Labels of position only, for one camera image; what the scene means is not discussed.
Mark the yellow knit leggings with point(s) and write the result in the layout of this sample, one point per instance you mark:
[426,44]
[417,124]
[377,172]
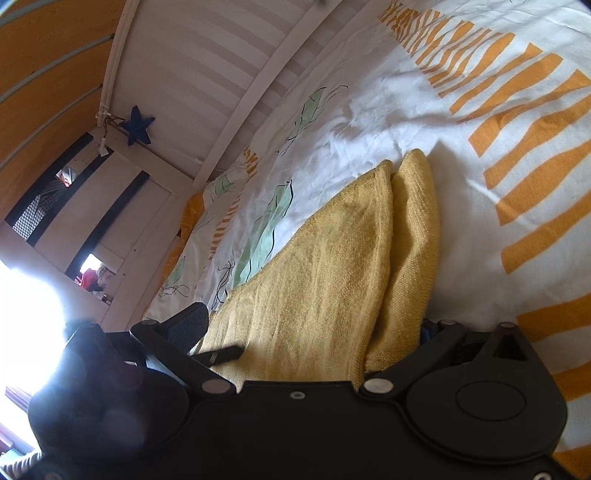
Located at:
[323,277]

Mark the white wooden bed frame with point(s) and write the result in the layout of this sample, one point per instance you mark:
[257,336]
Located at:
[194,69]

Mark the leaf print duvet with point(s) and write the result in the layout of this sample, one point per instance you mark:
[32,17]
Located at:
[461,207]

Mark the white bed end board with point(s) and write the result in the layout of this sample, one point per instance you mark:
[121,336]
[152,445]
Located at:
[138,198]

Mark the orange bed sheet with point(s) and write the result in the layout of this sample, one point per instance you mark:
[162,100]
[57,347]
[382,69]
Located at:
[191,212]

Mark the blue star decoration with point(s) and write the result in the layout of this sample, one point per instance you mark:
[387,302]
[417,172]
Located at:
[138,127]

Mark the black white patterned cloth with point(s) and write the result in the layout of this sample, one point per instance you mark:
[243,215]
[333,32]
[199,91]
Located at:
[37,205]

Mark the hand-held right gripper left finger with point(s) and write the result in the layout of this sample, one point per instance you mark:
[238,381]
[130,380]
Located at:
[191,325]

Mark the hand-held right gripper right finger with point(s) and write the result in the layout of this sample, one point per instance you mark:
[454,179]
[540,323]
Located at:
[434,351]

